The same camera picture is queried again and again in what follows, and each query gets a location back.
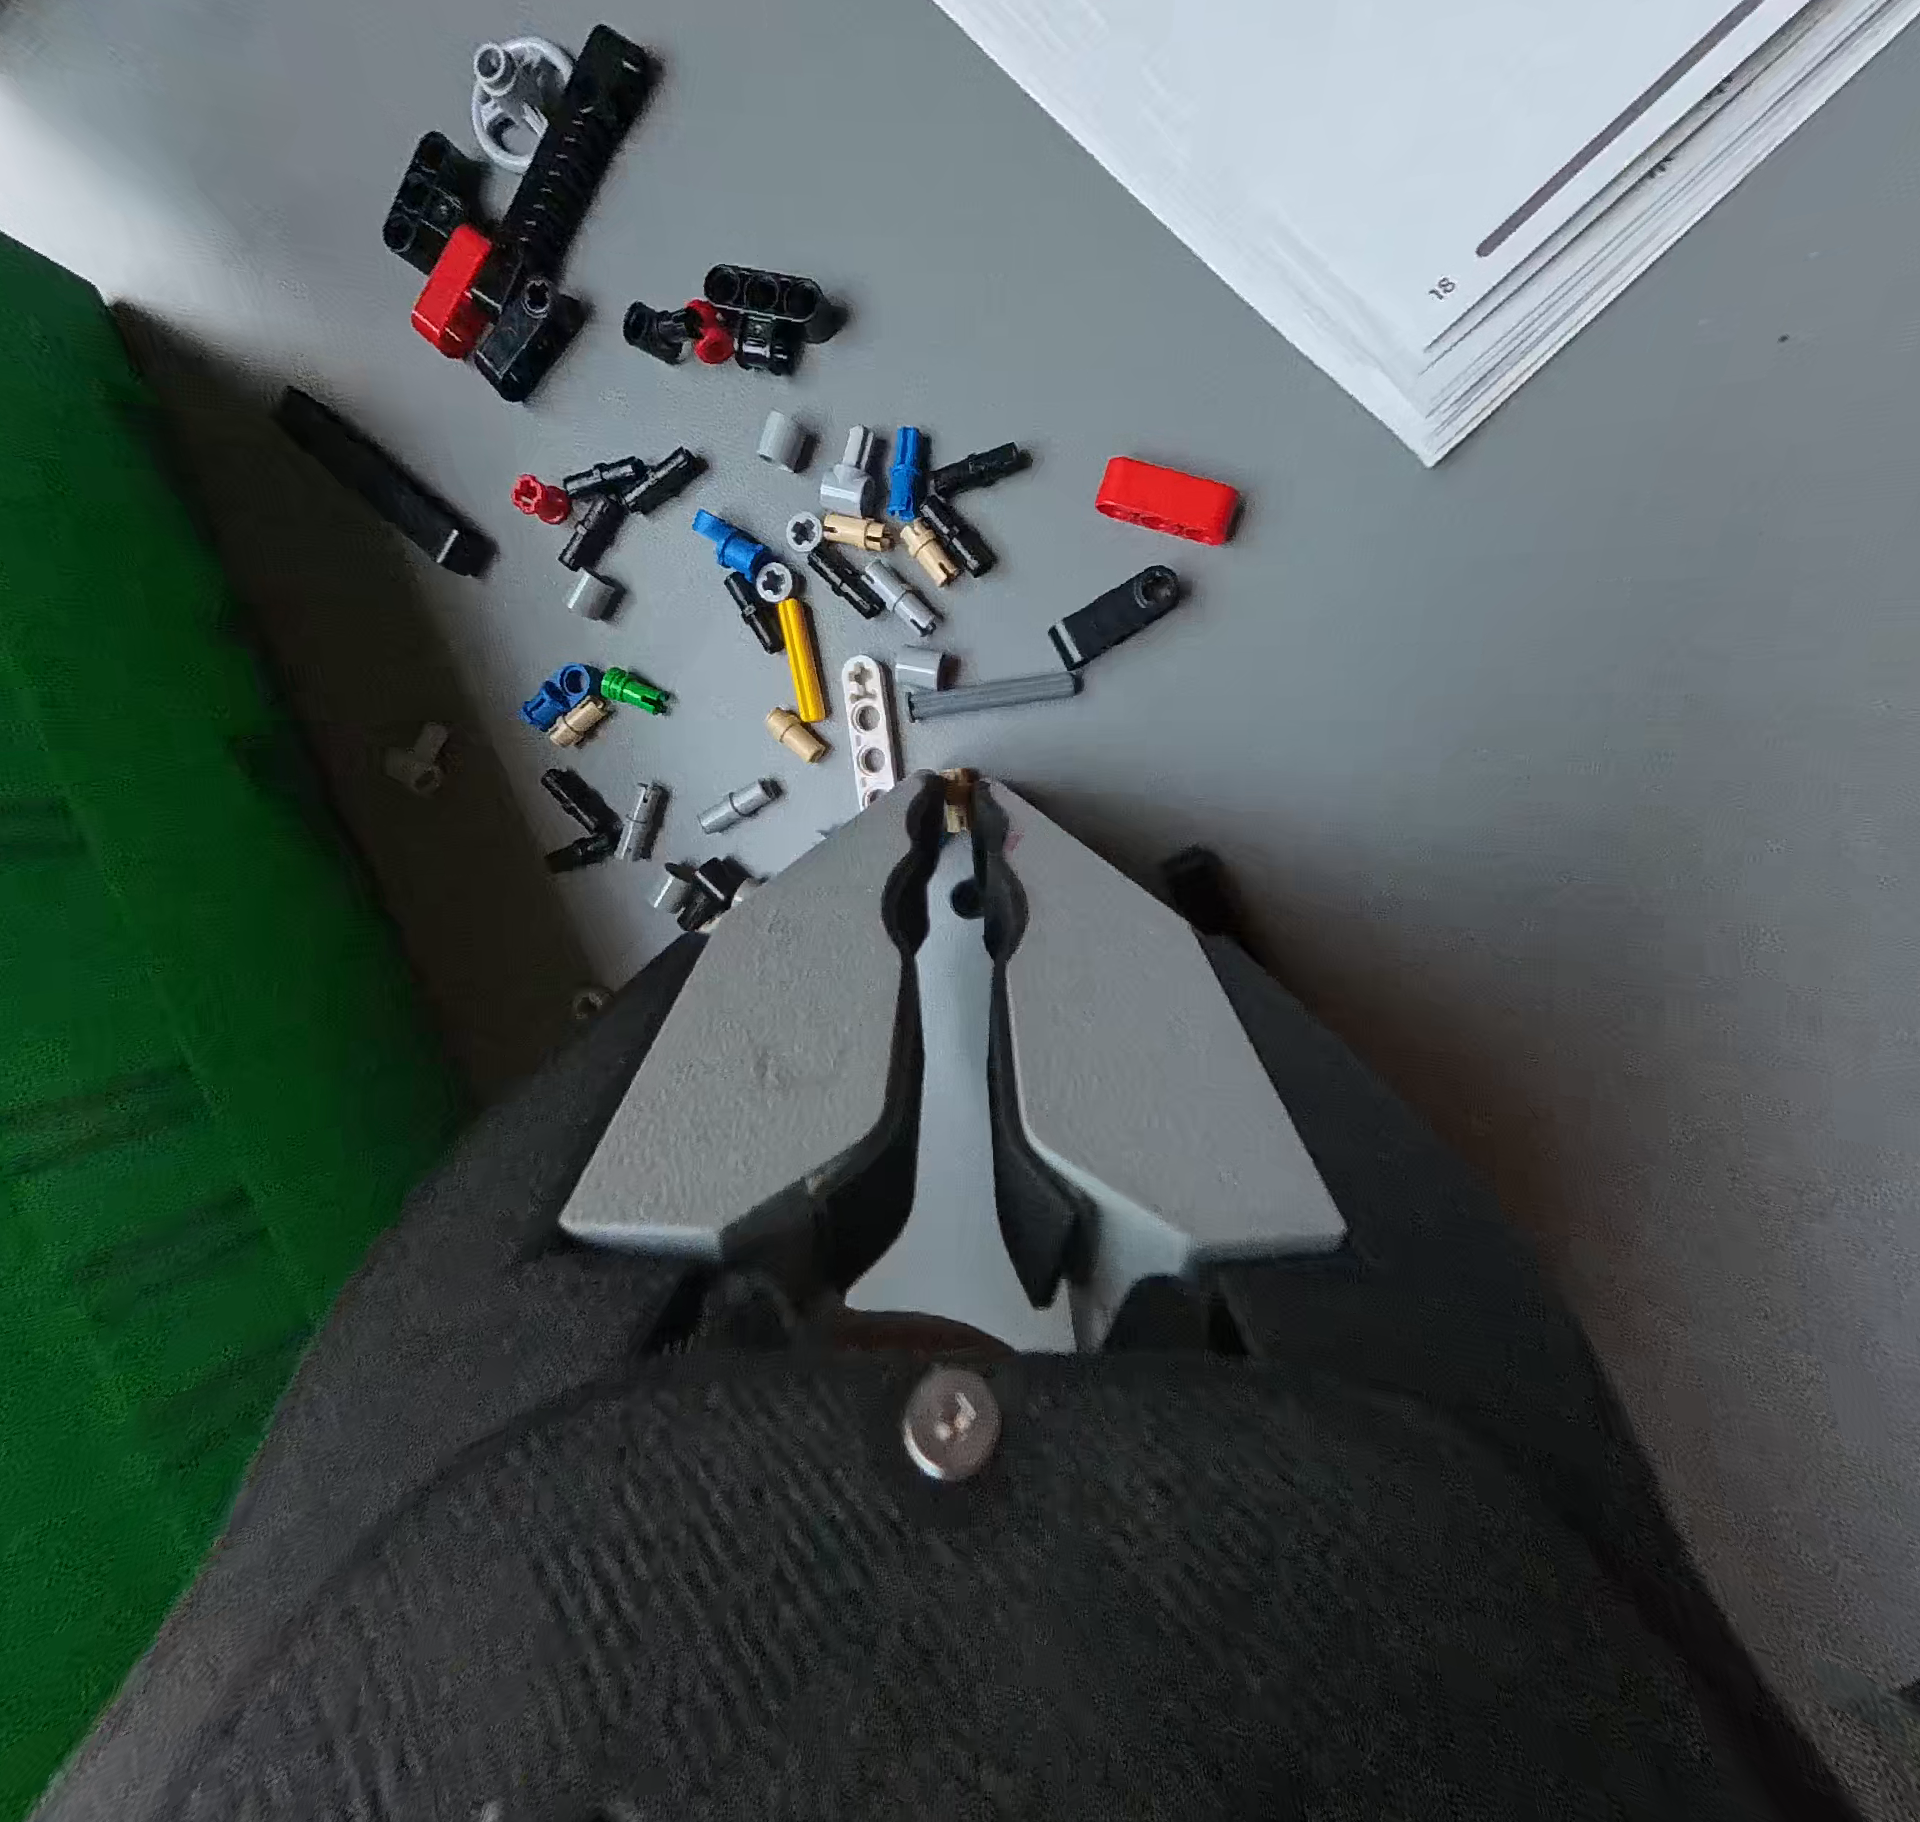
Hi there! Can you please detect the white thin lego liftarm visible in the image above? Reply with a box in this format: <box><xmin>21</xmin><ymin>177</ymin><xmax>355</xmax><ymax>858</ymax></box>
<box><xmin>839</xmin><ymin>652</ymin><xmax>903</xmax><ymax>811</ymax></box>

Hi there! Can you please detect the scatter of small lego pins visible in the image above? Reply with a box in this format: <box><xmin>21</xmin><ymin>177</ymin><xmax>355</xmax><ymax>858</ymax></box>
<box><xmin>510</xmin><ymin>411</ymin><xmax>1036</xmax><ymax>939</ymax></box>

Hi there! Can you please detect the green plastic bin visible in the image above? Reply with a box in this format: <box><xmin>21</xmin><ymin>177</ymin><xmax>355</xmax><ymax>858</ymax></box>
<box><xmin>0</xmin><ymin>231</ymin><xmax>466</xmax><ymax>1780</ymax></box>

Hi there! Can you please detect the black and red lego assembly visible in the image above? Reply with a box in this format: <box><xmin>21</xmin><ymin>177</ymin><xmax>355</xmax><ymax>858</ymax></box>
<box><xmin>375</xmin><ymin>21</ymin><xmax>661</xmax><ymax>406</ymax></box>

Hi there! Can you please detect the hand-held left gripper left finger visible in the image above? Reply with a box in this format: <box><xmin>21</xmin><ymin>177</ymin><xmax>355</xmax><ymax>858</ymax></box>
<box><xmin>556</xmin><ymin>773</ymin><xmax>939</xmax><ymax>1300</ymax></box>

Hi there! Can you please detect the black lego beam with pins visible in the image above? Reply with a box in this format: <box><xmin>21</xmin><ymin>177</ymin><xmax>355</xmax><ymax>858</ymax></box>
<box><xmin>621</xmin><ymin>261</ymin><xmax>848</xmax><ymax>375</ymax></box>

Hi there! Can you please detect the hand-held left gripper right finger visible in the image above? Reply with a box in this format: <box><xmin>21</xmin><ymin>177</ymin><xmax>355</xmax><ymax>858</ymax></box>
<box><xmin>959</xmin><ymin>777</ymin><xmax>1349</xmax><ymax>1350</ymax></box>

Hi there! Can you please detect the folded lego instruction booklet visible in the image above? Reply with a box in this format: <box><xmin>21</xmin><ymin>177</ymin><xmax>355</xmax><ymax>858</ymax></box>
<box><xmin>832</xmin><ymin>0</ymin><xmax>1920</xmax><ymax>470</ymax></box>

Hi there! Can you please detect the yellow lego axle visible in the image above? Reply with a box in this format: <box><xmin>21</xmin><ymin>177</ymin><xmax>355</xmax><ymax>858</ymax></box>
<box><xmin>775</xmin><ymin>598</ymin><xmax>832</xmax><ymax>726</ymax></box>

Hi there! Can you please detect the dark grey lego axle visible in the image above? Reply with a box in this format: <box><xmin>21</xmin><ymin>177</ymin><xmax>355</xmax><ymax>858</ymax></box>
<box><xmin>905</xmin><ymin>672</ymin><xmax>1081</xmax><ymax>724</ymax></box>

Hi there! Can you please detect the black lego axle connector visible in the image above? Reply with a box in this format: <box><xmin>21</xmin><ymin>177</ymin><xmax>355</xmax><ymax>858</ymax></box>
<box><xmin>1047</xmin><ymin>566</ymin><xmax>1185</xmax><ymax>670</ymax></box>

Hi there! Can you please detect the light grey round lego piece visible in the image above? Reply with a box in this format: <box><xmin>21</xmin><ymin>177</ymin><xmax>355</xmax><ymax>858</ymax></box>
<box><xmin>472</xmin><ymin>34</ymin><xmax>571</xmax><ymax>173</ymax></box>

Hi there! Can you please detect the red lego beam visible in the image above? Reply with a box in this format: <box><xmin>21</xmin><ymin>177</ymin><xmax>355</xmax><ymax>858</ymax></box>
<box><xmin>1094</xmin><ymin>457</ymin><xmax>1246</xmax><ymax>550</ymax></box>

